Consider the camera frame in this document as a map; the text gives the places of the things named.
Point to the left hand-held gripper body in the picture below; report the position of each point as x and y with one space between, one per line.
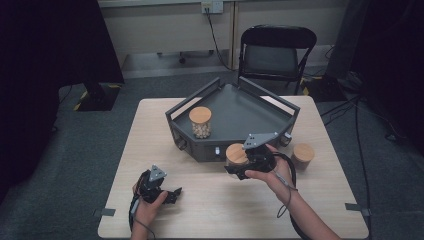
151 186

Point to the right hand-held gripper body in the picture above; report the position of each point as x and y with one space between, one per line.
261 160

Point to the glass jar with brown contents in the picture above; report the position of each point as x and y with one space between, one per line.
236 154

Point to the glass jar with dark contents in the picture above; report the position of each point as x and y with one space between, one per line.
304 152

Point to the dark grey corner shelf rack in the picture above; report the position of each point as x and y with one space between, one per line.
240 110

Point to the glass jar with pale beans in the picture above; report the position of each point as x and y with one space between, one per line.
200 116

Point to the person's left hand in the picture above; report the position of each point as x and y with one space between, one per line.
145 213

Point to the person's right hand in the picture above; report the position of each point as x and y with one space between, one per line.
283 180

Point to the grey tape strip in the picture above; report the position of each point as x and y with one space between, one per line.
105 212
358 208

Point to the black stand base yellow tape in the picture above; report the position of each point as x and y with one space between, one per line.
100 98

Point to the black folding chair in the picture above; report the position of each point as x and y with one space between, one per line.
270 56

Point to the office chair caster base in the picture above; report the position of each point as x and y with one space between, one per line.
182 56

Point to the black curtain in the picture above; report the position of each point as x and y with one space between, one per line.
50 66

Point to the dark grey curtain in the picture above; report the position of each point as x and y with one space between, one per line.
383 50

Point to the white wall socket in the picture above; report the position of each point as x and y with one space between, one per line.
212 6

